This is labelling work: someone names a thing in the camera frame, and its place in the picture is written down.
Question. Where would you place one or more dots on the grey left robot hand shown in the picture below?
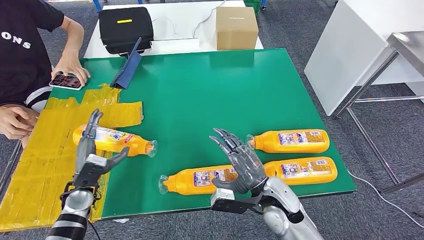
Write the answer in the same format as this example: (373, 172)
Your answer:
(86, 149)

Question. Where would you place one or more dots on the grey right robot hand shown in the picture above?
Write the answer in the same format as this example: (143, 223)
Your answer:
(246, 169)

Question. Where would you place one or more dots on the orange detergent bottle clear cap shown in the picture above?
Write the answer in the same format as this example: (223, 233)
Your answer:
(132, 145)
(185, 182)
(281, 180)
(265, 144)

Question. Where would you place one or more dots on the smartphone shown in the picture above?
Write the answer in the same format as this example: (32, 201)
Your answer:
(64, 82)

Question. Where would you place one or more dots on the blue tablet cover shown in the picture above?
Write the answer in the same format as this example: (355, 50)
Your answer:
(128, 69)

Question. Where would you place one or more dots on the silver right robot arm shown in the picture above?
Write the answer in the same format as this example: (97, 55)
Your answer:
(285, 212)

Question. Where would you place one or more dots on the yellow taped cardboard mat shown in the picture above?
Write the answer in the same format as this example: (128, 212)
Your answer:
(43, 172)

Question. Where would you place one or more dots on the person's right hand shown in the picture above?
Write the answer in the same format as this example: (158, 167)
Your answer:
(15, 122)

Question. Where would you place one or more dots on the person's hand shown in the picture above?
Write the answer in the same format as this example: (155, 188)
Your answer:
(15, 122)
(71, 66)

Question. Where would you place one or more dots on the person's left hand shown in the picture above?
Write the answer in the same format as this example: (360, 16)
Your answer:
(71, 66)

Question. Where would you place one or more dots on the person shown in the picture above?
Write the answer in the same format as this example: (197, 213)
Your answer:
(20, 59)

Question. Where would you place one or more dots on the black zip case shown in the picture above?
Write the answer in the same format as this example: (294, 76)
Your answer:
(126, 33)

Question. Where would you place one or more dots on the brown cardboard box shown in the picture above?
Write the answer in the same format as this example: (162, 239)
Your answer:
(236, 30)

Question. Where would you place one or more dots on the white table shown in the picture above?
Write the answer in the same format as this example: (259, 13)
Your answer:
(180, 24)

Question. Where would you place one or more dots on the green crate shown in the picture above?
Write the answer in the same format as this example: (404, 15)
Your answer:
(253, 5)

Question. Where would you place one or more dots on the steel table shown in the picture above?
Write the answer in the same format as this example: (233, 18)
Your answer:
(409, 44)

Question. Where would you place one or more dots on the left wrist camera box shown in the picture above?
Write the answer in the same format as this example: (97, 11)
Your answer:
(89, 174)

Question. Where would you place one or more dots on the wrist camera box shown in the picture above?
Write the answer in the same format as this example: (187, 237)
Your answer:
(89, 174)
(228, 202)

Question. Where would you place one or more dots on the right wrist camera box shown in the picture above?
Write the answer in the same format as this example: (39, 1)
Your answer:
(228, 202)

